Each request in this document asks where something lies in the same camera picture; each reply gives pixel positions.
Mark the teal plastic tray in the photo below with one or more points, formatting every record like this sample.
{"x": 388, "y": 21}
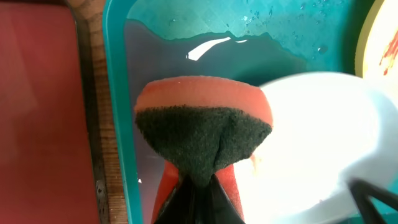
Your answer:
{"x": 251, "y": 41}

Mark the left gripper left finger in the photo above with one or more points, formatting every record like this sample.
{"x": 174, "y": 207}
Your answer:
{"x": 180, "y": 207}

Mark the yellow-green plate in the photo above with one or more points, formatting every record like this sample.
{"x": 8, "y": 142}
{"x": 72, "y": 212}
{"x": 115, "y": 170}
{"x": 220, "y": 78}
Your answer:
{"x": 376, "y": 51}

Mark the green and pink sponge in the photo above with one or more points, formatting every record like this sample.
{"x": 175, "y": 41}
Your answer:
{"x": 201, "y": 126}

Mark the light blue plate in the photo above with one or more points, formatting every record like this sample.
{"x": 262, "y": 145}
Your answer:
{"x": 329, "y": 129}

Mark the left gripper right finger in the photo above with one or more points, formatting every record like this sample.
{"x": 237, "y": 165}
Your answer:
{"x": 214, "y": 206}

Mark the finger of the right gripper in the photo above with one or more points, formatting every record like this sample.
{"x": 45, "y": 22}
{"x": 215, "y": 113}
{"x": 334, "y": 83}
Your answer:
{"x": 362, "y": 193}

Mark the black tray with red water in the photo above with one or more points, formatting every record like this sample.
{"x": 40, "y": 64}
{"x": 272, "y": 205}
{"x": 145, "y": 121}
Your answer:
{"x": 50, "y": 151}

